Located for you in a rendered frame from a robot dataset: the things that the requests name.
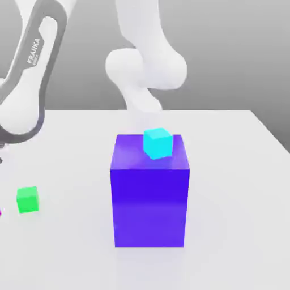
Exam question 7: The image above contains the large purple box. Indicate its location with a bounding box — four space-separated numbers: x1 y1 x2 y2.
110 134 190 248

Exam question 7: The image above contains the small green cube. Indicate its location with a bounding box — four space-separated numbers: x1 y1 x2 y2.
16 186 40 214

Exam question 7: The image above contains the small cyan cube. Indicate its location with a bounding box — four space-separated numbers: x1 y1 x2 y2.
143 127 174 160

